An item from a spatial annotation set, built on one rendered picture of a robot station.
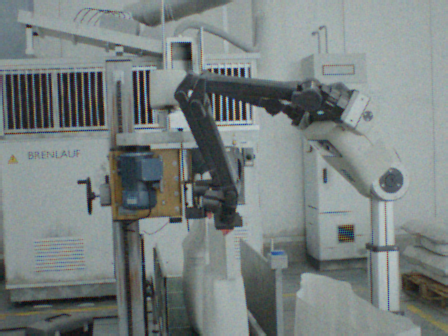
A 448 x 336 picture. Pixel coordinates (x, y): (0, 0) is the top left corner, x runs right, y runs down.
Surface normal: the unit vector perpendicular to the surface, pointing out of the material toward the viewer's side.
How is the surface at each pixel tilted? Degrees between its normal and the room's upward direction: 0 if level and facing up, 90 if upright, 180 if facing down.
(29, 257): 90
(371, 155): 115
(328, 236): 90
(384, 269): 90
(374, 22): 90
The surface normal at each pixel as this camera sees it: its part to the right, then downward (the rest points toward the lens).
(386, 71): 0.14, 0.04
